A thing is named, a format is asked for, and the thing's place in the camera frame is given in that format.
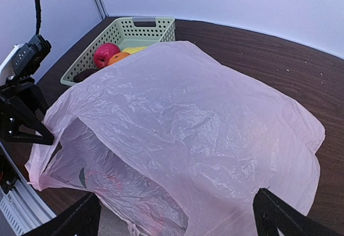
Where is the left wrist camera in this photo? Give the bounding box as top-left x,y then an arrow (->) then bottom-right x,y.
1,35 -> 52,85

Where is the orange fruit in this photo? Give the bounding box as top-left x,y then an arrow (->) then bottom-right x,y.
107,52 -> 130,66

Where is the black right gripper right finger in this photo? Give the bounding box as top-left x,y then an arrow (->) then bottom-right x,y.
253,188 -> 339,236

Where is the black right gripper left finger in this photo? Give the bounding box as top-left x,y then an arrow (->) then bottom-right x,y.
25,193 -> 101,236

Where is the pink red apple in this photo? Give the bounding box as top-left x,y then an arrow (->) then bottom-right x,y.
94,43 -> 120,69

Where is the pink plastic bag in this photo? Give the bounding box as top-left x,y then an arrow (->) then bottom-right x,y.
26,41 -> 325,235

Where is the green perforated plastic basket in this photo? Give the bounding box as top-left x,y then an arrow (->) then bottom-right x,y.
60,17 -> 175,86

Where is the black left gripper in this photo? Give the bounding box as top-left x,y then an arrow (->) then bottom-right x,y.
1,81 -> 54,145

